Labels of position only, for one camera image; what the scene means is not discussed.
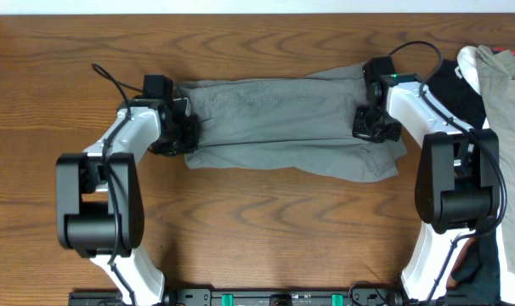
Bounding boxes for grey shorts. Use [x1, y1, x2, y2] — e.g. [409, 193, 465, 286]
[178, 64, 407, 183]

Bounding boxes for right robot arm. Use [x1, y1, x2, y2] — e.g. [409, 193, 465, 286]
[352, 55, 507, 305]

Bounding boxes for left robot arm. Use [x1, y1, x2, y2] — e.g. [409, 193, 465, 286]
[55, 75, 199, 305]

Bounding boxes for white garment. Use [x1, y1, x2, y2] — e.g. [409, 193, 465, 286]
[457, 46, 515, 304]

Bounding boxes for olive grey garment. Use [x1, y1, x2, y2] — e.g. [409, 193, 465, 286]
[477, 45, 515, 275]

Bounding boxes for black garment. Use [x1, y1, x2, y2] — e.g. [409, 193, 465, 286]
[427, 60, 500, 300]

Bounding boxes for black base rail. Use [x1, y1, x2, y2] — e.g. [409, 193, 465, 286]
[68, 286, 405, 306]

